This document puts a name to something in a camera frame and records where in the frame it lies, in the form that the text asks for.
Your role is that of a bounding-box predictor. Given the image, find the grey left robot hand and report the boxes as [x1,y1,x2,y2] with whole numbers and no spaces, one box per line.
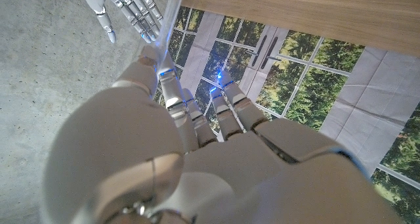
[41,45,403,224]

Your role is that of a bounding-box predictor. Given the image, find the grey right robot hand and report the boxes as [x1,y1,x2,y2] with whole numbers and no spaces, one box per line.
[79,0,164,44]

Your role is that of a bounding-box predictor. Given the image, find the printed window backdrop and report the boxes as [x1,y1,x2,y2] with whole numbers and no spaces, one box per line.
[154,5,420,224]

